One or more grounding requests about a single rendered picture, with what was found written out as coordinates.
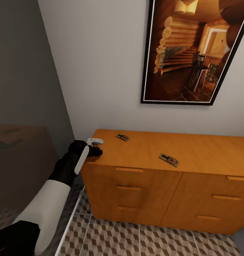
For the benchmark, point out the cabinet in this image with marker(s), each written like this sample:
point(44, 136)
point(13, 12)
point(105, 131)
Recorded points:
point(130, 183)

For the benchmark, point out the shower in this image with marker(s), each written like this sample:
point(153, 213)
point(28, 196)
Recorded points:
point(59, 247)

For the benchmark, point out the door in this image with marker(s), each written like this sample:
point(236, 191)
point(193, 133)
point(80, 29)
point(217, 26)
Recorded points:
point(35, 129)

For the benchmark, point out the picture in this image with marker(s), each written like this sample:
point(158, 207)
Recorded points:
point(190, 45)

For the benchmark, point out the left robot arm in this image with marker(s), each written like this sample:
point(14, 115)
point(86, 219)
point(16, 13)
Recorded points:
point(33, 230)

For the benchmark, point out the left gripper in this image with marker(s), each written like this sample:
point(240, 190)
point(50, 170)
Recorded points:
point(95, 152)

